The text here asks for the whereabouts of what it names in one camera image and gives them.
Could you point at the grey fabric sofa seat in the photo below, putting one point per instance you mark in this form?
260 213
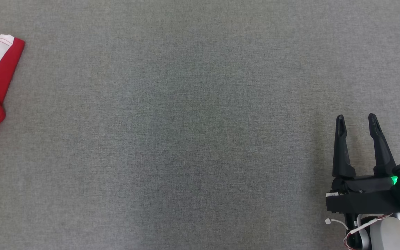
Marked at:
186 121

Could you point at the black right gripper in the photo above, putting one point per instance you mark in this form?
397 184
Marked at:
363 199

